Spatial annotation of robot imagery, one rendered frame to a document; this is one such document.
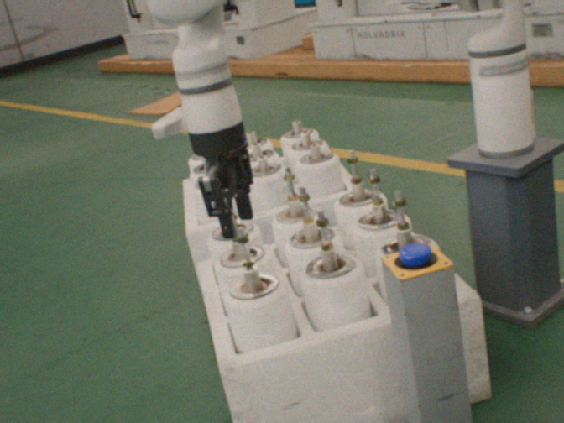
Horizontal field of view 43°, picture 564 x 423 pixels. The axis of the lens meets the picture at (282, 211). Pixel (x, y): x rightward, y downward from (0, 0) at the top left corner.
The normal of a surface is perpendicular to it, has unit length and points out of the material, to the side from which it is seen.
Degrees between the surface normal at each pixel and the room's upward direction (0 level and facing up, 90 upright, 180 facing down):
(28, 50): 90
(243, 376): 90
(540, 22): 90
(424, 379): 90
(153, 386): 0
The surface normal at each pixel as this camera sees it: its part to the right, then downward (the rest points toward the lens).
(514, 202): -0.09, 0.38
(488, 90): -0.61, 0.40
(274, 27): 0.62, 0.16
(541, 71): -0.76, 0.37
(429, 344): 0.19, 0.32
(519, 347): -0.19, -0.91
